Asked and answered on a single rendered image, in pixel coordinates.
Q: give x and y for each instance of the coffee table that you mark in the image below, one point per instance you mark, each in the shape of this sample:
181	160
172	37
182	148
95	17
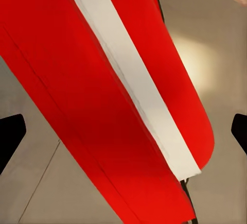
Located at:
43	184

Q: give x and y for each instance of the radio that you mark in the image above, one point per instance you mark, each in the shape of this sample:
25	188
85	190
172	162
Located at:
107	77

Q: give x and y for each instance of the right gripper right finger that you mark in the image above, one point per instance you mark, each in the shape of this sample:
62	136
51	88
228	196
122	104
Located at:
239	130

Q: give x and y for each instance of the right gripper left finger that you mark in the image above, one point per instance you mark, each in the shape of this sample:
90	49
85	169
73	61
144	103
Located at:
12	131

